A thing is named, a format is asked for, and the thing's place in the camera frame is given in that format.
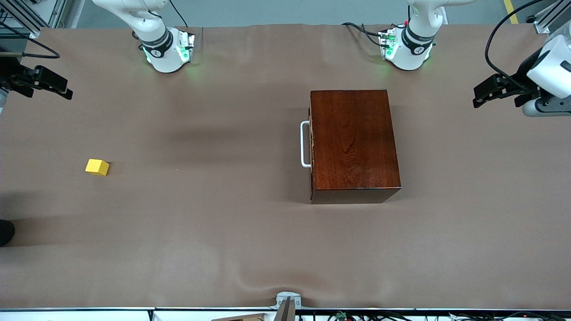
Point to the brown cardboard piece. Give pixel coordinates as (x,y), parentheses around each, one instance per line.
(241,318)

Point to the white table edge rail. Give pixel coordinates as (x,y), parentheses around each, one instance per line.
(89,314)

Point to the brown table cover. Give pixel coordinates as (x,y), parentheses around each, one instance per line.
(223,223)

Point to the small green connector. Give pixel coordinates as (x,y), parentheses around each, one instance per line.
(341,316)

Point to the yellow wooden block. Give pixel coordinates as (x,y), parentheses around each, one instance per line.
(97,167)

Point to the aluminium frame profile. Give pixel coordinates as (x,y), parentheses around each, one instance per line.
(53,11)
(551,20)

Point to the grey metal bracket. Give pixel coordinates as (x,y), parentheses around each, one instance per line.
(288,295)

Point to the yellow floor tape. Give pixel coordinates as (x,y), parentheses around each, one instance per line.
(511,11)

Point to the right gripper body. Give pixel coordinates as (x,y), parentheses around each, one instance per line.
(10,75)

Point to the aluminium profile post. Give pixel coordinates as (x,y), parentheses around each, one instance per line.
(285,312)

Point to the black rounded object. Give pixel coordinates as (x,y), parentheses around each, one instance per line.
(5,232)

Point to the dark wooden drawer cabinet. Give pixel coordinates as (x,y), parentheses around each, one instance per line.
(352,142)

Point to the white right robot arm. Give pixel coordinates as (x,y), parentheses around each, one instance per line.
(138,18)

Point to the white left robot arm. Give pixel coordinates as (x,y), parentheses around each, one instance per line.
(424,18)

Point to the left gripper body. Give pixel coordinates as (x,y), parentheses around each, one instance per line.
(523,76)

